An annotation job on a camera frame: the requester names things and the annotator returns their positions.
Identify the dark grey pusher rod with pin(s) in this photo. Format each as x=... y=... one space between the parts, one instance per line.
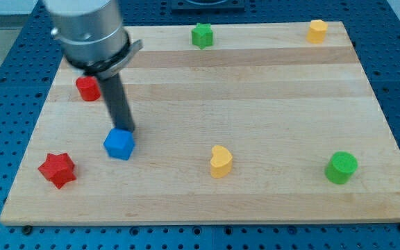
x=116 y=102

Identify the blue cube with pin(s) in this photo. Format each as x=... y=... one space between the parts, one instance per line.
x=119 y=144

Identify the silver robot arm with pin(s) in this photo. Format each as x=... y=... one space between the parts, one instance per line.
x=93 y=39

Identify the red cylinder block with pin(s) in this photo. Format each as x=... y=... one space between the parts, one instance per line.
x=88 y=88

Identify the red star block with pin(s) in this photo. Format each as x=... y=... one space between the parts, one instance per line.
x=58 y=169

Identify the green star block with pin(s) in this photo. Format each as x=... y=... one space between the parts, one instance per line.
x=202 y=35

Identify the yellow heart block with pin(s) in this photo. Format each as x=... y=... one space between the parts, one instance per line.
x=221 y=162

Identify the wooden board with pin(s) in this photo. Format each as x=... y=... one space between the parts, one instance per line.
x=281 y=105

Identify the yellow pentagon block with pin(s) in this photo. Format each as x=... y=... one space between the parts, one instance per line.
x=317 y=31

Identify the green cylinder block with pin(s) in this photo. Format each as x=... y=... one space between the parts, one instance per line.
x=341 y=166

